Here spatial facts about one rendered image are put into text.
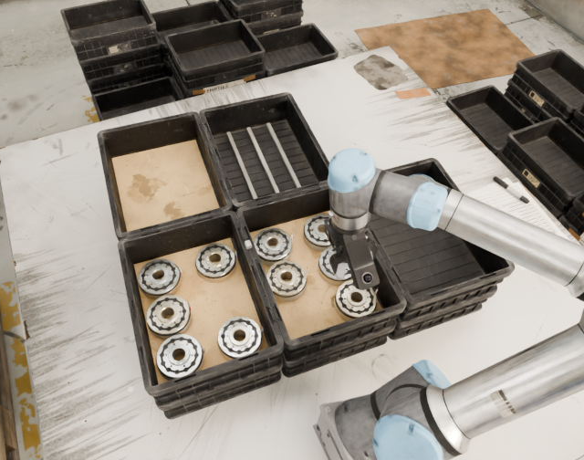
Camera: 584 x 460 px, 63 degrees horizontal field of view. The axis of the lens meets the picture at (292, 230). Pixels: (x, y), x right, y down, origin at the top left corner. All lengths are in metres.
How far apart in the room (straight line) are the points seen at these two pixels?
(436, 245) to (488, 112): 1.49
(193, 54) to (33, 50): 1.46
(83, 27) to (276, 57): 0.99
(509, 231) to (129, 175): 1.06
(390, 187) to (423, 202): 0.06
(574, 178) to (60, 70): 2.95
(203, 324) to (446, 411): 0.60
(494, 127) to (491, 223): 1.82
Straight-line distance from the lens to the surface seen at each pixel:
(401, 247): 1.33
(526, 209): 1.74
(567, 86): 2.95
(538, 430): 1.39
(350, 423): 1.04
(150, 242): 1.24
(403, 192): 0.77
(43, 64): 3.56
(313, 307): 1.20
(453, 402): 0.85
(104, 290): 1.44
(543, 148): 2.51
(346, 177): 0.76
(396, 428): 0.85
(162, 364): 1.14
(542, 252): 0.90
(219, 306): 1.20
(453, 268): 1.34
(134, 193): 1.45
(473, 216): 0.89
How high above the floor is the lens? 1.90
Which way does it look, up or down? 55 degrees down
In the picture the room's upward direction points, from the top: 4 degrees clockwise
